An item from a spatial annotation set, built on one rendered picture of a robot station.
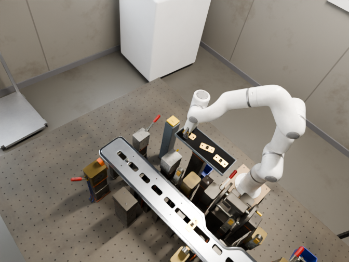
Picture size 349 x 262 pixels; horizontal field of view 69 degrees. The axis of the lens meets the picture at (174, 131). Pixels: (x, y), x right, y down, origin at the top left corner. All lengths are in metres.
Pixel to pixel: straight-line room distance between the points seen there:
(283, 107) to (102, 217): 1.25
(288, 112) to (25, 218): 1.60
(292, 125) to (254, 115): 2.30
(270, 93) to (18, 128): 2.50
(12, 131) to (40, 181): 1.17
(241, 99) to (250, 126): 2.15
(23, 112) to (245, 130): 2.54
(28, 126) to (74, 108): 0.52
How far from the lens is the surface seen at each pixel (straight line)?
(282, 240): 1.98
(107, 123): 2.11
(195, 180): 1.47
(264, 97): 1.17
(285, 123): 1.20
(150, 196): 1.48
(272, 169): 1.50
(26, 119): 3.07
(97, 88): 3.38
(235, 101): 1.20
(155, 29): 2.90
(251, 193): 1.85
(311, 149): 3.55
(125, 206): 1.42
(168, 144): 1.71
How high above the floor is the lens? 2.37
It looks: 53 degrees down
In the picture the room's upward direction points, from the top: 14 degrees clockwise
